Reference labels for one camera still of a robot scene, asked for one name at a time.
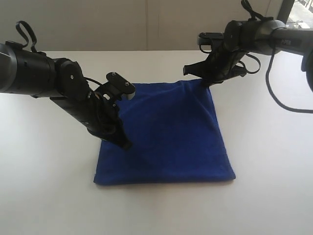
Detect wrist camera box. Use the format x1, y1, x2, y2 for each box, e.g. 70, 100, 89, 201
197, 32, 224, 48
106, 72, 135, 100

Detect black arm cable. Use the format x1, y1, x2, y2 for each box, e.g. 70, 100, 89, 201
265, 51, 313, 114
15, 21, 37, 52

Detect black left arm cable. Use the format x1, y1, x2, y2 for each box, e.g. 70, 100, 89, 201
15, 21, 37, 52

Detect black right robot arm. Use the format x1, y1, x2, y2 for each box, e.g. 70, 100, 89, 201
183, 20, 313, 87

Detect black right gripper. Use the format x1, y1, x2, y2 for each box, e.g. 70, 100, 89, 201
182, 46, 247, 87

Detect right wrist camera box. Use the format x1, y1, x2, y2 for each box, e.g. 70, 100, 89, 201
197, 32, 224, 48

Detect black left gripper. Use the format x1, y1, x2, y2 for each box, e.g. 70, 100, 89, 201
50, 92, 132, 150

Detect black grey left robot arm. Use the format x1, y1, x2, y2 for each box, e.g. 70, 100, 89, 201
0, 42, 135, 149

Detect dark window frame post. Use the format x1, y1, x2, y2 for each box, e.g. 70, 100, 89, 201
276, 0, 294, 23

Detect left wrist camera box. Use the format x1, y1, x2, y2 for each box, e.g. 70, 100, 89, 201
106, 72, 135, 100

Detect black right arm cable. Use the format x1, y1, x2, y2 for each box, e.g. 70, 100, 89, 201
265, 51, 313, 114

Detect blue towel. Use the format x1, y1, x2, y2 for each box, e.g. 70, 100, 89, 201
94, 79, 236, 186

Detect white bus outside window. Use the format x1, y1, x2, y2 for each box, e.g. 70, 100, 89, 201
286, 21, 312, 29

